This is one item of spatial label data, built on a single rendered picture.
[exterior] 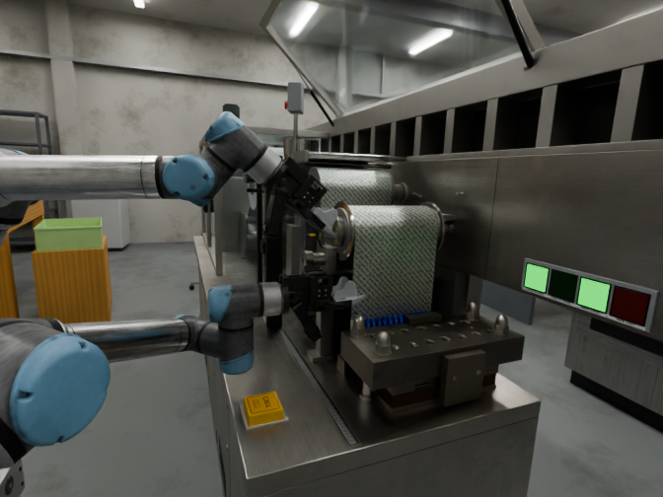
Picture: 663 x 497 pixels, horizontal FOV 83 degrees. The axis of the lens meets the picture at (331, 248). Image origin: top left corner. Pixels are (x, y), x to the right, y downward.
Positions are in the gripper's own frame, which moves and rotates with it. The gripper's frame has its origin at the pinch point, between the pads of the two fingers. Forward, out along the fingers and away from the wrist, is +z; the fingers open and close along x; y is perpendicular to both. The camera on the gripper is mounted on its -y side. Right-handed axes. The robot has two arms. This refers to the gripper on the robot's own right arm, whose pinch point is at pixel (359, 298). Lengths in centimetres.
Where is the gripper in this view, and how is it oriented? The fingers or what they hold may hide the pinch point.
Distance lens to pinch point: 93.0
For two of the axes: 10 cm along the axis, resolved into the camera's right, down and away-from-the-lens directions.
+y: 0.3, -9.8, -1.9
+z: 9.3, -0.4, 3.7
